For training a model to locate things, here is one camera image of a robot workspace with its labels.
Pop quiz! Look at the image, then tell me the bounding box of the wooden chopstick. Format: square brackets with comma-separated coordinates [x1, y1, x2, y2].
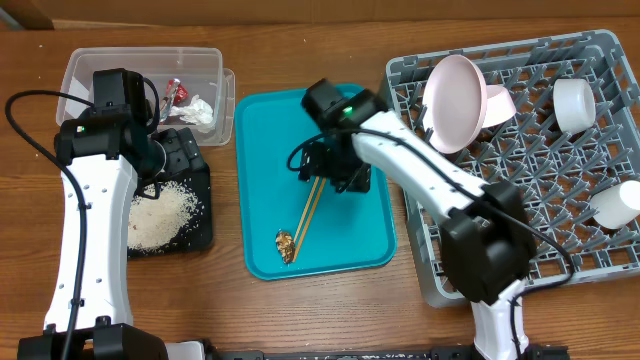
[293, 177, 320, 244]
[293, 177, 327, 261]

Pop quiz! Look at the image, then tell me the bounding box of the white tissue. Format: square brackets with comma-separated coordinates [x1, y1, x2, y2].
[169, 95, 216, 132]

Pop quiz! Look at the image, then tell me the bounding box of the red snack wrapper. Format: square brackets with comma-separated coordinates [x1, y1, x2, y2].
[159, 78, 189, 122]

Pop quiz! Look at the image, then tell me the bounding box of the brown food scrap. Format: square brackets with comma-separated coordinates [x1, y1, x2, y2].
[275, 231, 296, 264]

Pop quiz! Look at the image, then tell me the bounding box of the large white plate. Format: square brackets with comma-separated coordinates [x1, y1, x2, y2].
[422, 55, 488, 154]

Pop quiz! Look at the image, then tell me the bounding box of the white bowl with rice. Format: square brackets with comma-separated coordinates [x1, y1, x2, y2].
[482, 85, 517, 128]

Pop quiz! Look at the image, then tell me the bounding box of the white cup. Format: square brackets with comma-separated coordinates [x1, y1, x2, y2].
[552, 79, 596, 134]

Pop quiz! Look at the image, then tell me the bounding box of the grey white bowl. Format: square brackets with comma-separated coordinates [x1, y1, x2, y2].
[590, 180, 640, 229]

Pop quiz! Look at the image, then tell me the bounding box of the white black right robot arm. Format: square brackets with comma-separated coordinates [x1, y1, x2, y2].
[294, 79, 535, 359]

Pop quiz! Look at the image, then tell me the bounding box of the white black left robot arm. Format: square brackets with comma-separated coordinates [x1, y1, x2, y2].
[5, 68, 217, 359]

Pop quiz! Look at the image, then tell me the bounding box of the black waste tray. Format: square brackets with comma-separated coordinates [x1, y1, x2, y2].
[127, 169, 214, 259]

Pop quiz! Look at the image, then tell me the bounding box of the clear plastic waste bin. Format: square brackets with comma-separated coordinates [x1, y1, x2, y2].
[61, 47, 235, 147]

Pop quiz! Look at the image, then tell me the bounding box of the grey dishwasher rack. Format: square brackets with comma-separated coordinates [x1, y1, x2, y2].
[377, 28, 640, 309]

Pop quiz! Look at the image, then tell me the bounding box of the pile of spilled rice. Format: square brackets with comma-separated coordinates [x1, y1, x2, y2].
[128, 181, 204, 252]

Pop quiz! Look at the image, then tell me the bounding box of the teal plastic tray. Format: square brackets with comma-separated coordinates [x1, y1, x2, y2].
[235, 88, 397, 281]

